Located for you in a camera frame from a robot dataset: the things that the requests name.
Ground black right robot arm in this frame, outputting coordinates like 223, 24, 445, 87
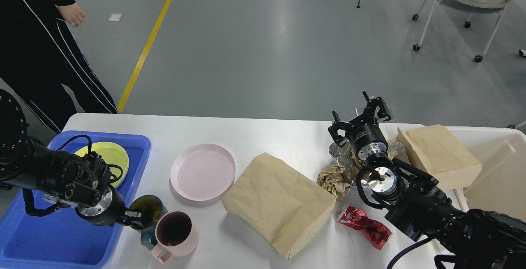
328, 92, 526, 269

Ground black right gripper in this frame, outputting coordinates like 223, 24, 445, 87
328, 92, 392, 162

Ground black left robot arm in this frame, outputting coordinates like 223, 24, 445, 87
0, 90, 148, 230

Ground person in black tracksuit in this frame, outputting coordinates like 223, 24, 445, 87
0, 0, 117, 133

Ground small brown paper bag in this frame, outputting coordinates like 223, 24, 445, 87
390, 124, 482, 190

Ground crumpled brown paper ball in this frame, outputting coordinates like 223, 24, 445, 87
316, 165, 352, 201

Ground pink mug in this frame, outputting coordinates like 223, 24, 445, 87
151, 211, 199, 264

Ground white plastic bin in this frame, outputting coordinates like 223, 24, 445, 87
447, 126, 526, 221

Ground red foil wrapper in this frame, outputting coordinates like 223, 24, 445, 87
336, 204, 392, 250

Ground yellow plate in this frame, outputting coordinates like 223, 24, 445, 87
74, 141, 129, 189

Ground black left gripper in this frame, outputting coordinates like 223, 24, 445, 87
75, 185, 144, 230

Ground blue plastic tray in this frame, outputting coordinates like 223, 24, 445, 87
0, 130, 152, 269

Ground large brown paper bag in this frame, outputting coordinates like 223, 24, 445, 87
222, 153, 337, 260

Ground pink plate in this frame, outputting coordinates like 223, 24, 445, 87
170, 144, 235, 202

